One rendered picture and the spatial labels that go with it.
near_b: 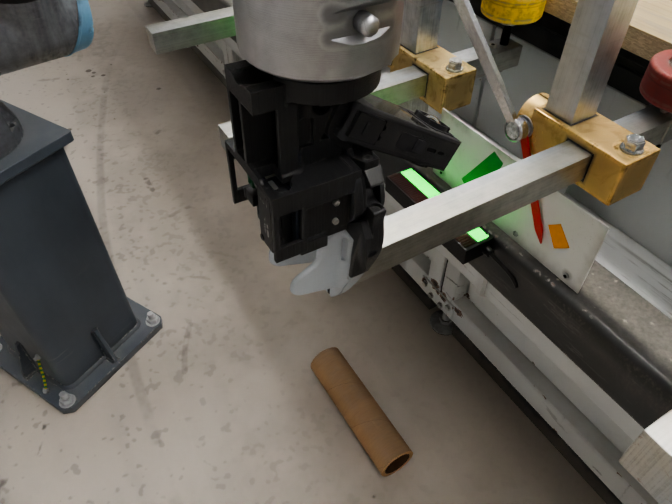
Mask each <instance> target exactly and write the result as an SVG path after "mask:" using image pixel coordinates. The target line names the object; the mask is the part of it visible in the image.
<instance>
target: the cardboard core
mask: <svg viewBox="0 0 672 504"><path fill-rule="evenodd" d="M311 369H312V371H313V372H314V374H315V375H316V377H317V378H318V380H319V381H320V383H321V384H322V386H323V387H324V389H325V390H326V392H327V393H328V395H329V396H330V398H331V399H332V401H333V402H334V404H335V405H336V407H337V408H338V410H339V411H340V413H341V414H342V416H343V417H344V419H345V420H346V422H347V424H348V425H349V427H350V428H351V430H352V431H353V433H354V434H355V436H356V437H357V439H358V440H359V442H360V443H361V445H362V446H363V448H364V449H365V451H366V452H367V454H368V455H369V457H370V458H371V460H372V461H373V463H374V464H375V466H376V467H377V469H378V470H379V472H380V473H381V475H382V476H389V475H391V474H393V473H395V472H396V471H398V470H399V469H401V468H402V467H403V466H404V465H405V464H406V463H407V462H408V461H409V460H410V459H411V457H412V455H413V452H412V451H411V449H410V448H409V446H408V445H407V444H406V442H405V441H404V439H403V438H402V437H401V435H400V434H399V433H398V431H397V430H396V428H395V427H394V426H393V424H392V423H391V421H390V420H389V419H388V417H387V416H386V415H385V413H384V412H383V410H382V409H381V408H380V406H379V405H378V403H377V402H376V401H375V399H374V398H373V397H372V395H371V394H370V392H369V391H368V390H367V388H366V387H365V385H364V384H363V383H362V381H361V380H360V378H359V377H358V376H357V374H356V373H355V372H354V370H353V369H352V367H351V366H350V365H349V363H348V362H347V360H346V359H345V358H344V356H343V355H342V354H341V352H340V351H339V349H338V348H335V347H331V348H328V349H325V350H323V351H322V352H320V353H319V354H318V355H317V356H316V357H315V358H314V359H313V361H312V363H311Z"/></svg>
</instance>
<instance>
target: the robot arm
mask: <svg viewBox="0 0 672 504"><path fill-rule="evenodd" d="M404 1H405V0H232V2H233V12H234V21H235V31H236V40H237V46H238V49H239V51H240V54H241V55H242V56H243V57H244V59H245V60H242V61H238V62H233V63H229V64H224V70H225V78H226V86H227V94H228V102H229V110H230V118H231V126H232V134H233V138H231V139H227V140H225V147H226V155H227V162H228V169H229V176H230V184H231V191H232V198H233V202H234V204H236V203H239V202H242V201H245V200H249V202H250V203H251V204H252V206H253V207H255V206H257V214H258V218H259V219H260V227H261V234H260V237H261V239H262V240H263V241H264V242H265V243H266V245H267V246H268V248H269V249H270V250H269V261H270V263H271V264H273V265H275V266H286V265H294V264H303V263H311V262H312V263H311V264H310V265H309V266H308V267H307V268H305V269H304V270H303V271H302V272H301V273H299V274H298V275H297V276H296V277H295V278H294V279H293V280H292V282H291V284H290V291H291V293H293V294H294V295H304V294H309V293H313V292H317V291H322V290H326V291H327V293H329V295H330V296H331V297H334V296H337V295H340V294H342V293H344V292H346V291H348V290H349V289H350V288H351V287H352V286H353V285H354V284H355V283H356V282H357V281H358V280H359V279H360V278H361V277H362V275H363V274H364V273H365V272H366V271H368V270H369V269H370V267H371V266H372V264H373V263H374V262H375V260H376V259H377V257H378V256H379V254H380V252H381V250H382V246H383V241H384V217H385V214H386V209H385V208H384V207H383V206H384V202H385V187H384V182H385V181H384V175H383V170H382V167H381V165H380V163H379V157H378V156H377V155H375V154H374V153H373V151H374V150H375V151H378V152H381V153H384V154H388V155H391V156H394V157H398V158H401V159H404V160H407V161H409V162H411V163H412V164H415V165H417V166H420V167H425V168H427V167H431V168H434V169H438V170H441V171H444V170H445V168H446V167H447V165H448V163H449V162H450V160H451V159H452V157H453V155H454V154H455V152H456V151H457V149H458V147H459V146H460V144H461V141H460V140H458V139H457V138H455V137H454V135H452V134H451V133H450V132H449V130H450V127H448V126H447V125H446V124H444V123H443V122H441V121H440V120H439V119H438V118H437V117H436V116H434V115H431V114H427V113H425V112H423V111H421V110H418V109H416V110H415V112H413V111H411V110H408V109H406V108H403V107H401V106H399V105H396V104H394V103H391V102H389V101H386V100H384V99H381V98H379V97H376V96H374V95H372V94H370V93H372V92H373V91H374V90H375V89H376V88H377V86H378V85H379V82H380V77H381V69H383V68H385V67H386V66H388V65H389V64H390V63H391V62H392V61H393V59H394V58H395V57H396V56H397V55H398V54H399V46H400V38H401V29H402V20H403V10H404ZM93 36H94V28H93V18H92V13H91V9H90V5H89V2H88V0H0V76H1V75H4V74H8V73H11V72H14V71H18V70H21V69H24V68H28V67H31V66H35V65H38V64H41V63H45V62H48V61H51V60H55V59H58V58H62V57H68V56H71V55H72V54H73V53H76V52H78V51H81V50H83V49H86V48H87V47H89V45H90V44H91V43H92V40H93ZM22 137H23V128H22V126H21V124H20V122H19V120H18V118H17V116H16V115H15V114H14V113H13V112H12V111H11V110H10V109H9V108H8V107H7V106H6V105H5V104H4V103H3V102H2V101H1V100H0V160H1V159H2V158H4V157H5V156H7V155H8V154H10V153H11V152H12V151H13V150H14V149H15V148H16V147H17V146H18V145H19V143H20V142H21V140H22ZM234 159H236V160H237V161H238V163H239V164H240V165H241V166H242V168H243V169H244V170H245V172H246V173H247V175H248V182H249V184H247V185H244V186H241V187H238V188H237V181H236V173H235V166H234Z"/></svg>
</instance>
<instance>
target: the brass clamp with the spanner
mask: <svg viewBox="0 0 672 504"><path fill-rule="evenodd" d="M548 98H549V94H547V93H539V94H536V95H534V96H532V97H531V98H530V99H528V100H527V101H526V102H525V104H524V105H523V106H522V107H521V109H520V111H519V112H518V114H517V116H520V115H526V116H528V117H529V118H530V119H531V121H532V123H533V133H532V135H531V136H530V137H529V143H530V150H531V154H533V155H534V154H537V153H539V152H541V151H544V150H546V149H549V148H551V147H553V146H556V145H558V144H560V143H563V142H565V141H568V140H569V141H571V142H573V143H574V144H576V145H577V146H579V147H580V148H582V149H584V150H585V151H587V152H588V153H590V154H591V155H592V157H591V160H590V162H589V165H588V167H587V170H586V172H585V175H584V177H583V179H582V180H580V181H578V182H576V183H575V184H576V185H578V186H579V187H580V188H582V189H583V190H585V191H586V192H588V193H589V194H591V195H592V196H593V197H595V198H596V199H598V200H599V201H601V202H602V203H604V204H605V205H607V206H609V205H611V204H613V203H615V202H617V201H619V200H621V199H623V198H625V197H627V196H629V195H631V194H634V193H636V192H638V191H640V190H641V188H642V186H643V184H644V183H645V181H646V179H647V177H648V175H649V173H650V171H651V169H652V167H653V165H654V163H655V161H656V159H657V157H658V155H659V153H660V151H661V149H660V148H658V147H656V146H655V145H653V144H651V143H649V142H648V141H646V140H645V142H646V144H645V146H644V152H643V154H641V155H637V156H635V155H629V154H626V153H624V152H623V151H622V150H621V149H620V144H621V143H622V142H624V140H625V137H626V135H630V134H634V133H632V132H630V131H629V130H627V129H625V128H623V127H622V126H620V125H618V124H616V123H615V122H613V121H611V120H610V119H608V118H606V117H604V116H603V115H601V114H599V113H597V112H596V114H595V115H594V116H592V117H589V118H587V119H584V120H582V121H579V122H577V123H574V124H572V125H571V124H569V123H567V122H566V121H564V120H562V119H561V118H559V117H557V116H556V115H554V114H553V113H551V112H549V111H548V110H546V109H545V108H546V104H547V101H548Z"/></svg>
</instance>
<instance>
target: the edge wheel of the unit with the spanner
mask: <svg viewBox="0 0 672 504"><path fill-rule="evenodd" d="M639 89H640V93H641V95H642V96H643V97H644V98H645V100H647V101H648V102H649V103H651V104H652V105H654V106H656V107H658V108H660V109H662V110H665V111H667V112H671V113H672V49H669V50H664V51H661V52H659V53H657V54H655V55H654V56H653V57H652V58H651V60H650V62H649V64H648V67H647V69H646V71H645V74H644V76H643V78H642V81H641V83H640V87H639Z"/></svg>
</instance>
